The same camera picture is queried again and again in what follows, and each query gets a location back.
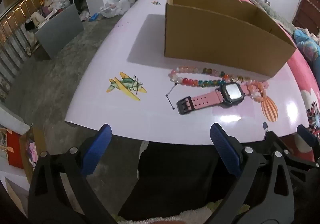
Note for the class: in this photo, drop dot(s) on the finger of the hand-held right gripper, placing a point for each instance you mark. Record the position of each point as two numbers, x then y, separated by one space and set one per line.
277 141
307 135

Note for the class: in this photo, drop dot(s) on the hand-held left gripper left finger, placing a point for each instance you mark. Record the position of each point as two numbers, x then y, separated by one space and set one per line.
100 145

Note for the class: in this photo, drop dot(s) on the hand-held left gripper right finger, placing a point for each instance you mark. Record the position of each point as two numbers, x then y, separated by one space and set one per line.
225 150

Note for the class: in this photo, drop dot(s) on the brown cardboard box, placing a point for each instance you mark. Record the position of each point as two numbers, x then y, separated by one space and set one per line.
212 38

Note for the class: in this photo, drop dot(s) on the dark cloth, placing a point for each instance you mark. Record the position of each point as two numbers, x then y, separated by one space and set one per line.
175 176

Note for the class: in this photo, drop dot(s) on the pink printed mattress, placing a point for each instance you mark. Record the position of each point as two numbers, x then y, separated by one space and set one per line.
302 76

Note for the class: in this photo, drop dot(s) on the small open cardboard box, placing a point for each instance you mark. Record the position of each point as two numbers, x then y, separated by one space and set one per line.
25 153

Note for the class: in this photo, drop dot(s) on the red box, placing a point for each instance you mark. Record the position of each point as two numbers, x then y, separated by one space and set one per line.
15 148

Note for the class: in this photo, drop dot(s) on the blue floral blanket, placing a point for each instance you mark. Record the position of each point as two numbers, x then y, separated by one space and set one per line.
307 43

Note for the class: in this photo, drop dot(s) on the grey cabinet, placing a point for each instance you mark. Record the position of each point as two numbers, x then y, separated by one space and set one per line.
57 31

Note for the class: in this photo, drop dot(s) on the grey patterned blanket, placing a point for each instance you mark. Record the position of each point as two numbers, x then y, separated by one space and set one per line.
277 13

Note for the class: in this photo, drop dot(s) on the brown wooden door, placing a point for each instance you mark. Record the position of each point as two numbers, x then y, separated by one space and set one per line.
307 8

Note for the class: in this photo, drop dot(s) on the small blue packet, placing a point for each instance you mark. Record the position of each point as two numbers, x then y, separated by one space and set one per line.
94 17

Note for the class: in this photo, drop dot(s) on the white plastic bag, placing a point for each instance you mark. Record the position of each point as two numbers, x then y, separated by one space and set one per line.
115 6

